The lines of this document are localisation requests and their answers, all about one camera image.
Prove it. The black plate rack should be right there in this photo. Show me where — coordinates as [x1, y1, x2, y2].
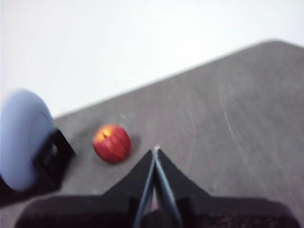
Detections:
[0, 129, 76, 209]

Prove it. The blue plate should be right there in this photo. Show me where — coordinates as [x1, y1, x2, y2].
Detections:
[0, 88, 57, 192]

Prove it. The red apple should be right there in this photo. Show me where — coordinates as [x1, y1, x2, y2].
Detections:
[92, 123, 132, 163]

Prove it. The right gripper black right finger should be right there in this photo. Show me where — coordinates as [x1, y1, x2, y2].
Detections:
[156, 149, 299, 228]

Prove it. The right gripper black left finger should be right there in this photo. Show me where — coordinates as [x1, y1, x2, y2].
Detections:
[14, 150, 155, 228]

